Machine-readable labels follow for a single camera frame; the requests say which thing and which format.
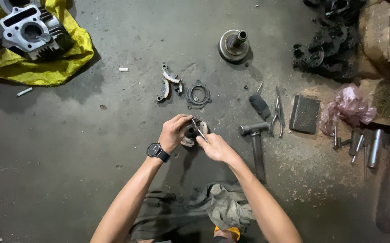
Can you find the person's left hand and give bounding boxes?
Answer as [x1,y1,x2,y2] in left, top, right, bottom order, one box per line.
[158,114,194,155]

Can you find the person's right hand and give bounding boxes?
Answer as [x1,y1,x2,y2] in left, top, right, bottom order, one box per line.
[196,133,237,164]

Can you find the round clutch assembly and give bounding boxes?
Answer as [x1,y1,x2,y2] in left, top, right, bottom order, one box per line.
[180,117,210,148]

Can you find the thin metal circlip pliers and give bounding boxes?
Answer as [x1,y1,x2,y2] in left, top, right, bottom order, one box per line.
[192,118,208,142]

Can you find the black wristwatch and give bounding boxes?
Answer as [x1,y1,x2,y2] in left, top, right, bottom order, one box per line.
[146,142,171,163]

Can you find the steel hammer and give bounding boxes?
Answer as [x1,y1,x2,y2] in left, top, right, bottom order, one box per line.
[239,121,271,183]

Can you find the curved clutch shoe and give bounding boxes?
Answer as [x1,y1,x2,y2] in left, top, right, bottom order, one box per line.
[162,62,182,84]
[156,78,170,103]

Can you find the black round gasket plate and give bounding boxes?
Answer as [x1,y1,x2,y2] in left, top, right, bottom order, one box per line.
[186,80,212,110]

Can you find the grey rag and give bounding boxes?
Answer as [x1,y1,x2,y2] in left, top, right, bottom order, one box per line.
[129,182,256,242]

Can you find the silver pliers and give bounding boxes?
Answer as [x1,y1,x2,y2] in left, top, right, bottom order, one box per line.
[271,86,286,138]

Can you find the yellow sandal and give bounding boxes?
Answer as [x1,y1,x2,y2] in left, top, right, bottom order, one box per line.
[213,225,241,242]

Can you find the dark rectangular block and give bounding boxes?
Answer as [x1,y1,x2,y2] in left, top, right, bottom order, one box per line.
[289,94,321,135]

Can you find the metal clutch drum with shaft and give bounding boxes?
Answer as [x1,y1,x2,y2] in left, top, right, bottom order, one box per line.
[218,29,250,63]

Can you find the small steel T-bar tool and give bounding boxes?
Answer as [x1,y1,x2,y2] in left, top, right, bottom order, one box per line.
[332,123,351,150]

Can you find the dark metal socket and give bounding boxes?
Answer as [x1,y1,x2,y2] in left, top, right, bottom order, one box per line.
[348,130,361,156]

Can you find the pink plastic bag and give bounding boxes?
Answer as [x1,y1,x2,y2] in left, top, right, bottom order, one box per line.
[319,83,377,136]

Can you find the steel punch rod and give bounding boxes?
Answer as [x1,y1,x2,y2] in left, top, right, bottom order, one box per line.
[351,134,365,165]

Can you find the yellow plastic sack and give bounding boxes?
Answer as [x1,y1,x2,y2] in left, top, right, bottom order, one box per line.
[0,0,95,87]

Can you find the grey cigarette stub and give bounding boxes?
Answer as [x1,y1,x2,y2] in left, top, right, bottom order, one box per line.
[16,87,34,98]

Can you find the heap of black engine parts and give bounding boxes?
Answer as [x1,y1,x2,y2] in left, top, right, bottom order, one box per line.
[292,0,367,81]

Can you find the long steel tube socket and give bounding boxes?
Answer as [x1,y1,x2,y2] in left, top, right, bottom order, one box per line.
[367,128,383,169]

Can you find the silver engine cylinder head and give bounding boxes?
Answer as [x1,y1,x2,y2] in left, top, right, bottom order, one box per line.
[0,0,74,61]

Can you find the brown cardboard box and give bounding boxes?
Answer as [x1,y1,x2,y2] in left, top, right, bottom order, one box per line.
[356,0,390,80]

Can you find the tool with black wrapped handle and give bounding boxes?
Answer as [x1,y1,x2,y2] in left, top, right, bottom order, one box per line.
[248,81,272,121]

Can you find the cardboard tray of wire clips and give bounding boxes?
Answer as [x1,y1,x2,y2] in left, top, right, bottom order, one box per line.
[360,78,390,129]

